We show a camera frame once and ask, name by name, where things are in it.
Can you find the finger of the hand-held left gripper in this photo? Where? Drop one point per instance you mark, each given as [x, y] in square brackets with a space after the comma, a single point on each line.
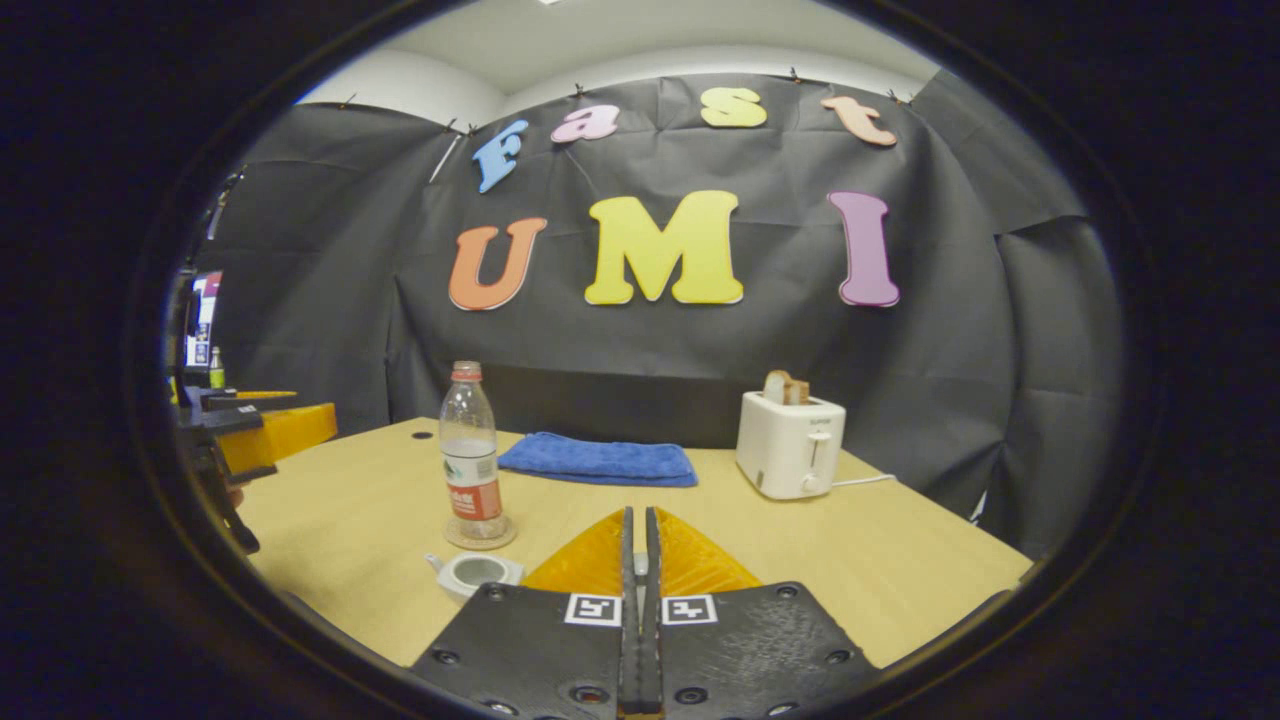
[265, 394]
[225, 418]

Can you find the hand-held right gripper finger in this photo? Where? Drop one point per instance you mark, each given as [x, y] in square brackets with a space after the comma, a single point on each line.
[630, 620]
[652, 620]

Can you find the round brown coaster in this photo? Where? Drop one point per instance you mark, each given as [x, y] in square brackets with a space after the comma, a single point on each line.
[508, 535]

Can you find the white ceramic teacup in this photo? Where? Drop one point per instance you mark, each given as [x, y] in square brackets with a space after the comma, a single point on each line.
[480, 572]

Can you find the clear plastic water bottle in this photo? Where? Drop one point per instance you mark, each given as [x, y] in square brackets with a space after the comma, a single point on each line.
[470, 450]

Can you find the green drink bottle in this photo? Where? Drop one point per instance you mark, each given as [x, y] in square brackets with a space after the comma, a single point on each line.
[217, 370]

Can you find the computer monitor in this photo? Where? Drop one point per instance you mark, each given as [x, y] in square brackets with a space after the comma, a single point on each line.
[203, 320]

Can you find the blue folded towel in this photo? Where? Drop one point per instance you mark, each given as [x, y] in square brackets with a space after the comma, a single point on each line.
[600, 460]

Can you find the white toaster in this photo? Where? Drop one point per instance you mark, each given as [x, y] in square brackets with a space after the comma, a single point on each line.
[785, 445]

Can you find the toast slice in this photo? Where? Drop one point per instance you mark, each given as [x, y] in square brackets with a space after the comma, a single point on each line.
[785, 388]

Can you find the black backdrop cloth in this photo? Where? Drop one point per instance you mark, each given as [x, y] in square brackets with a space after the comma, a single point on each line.
[950, 400]

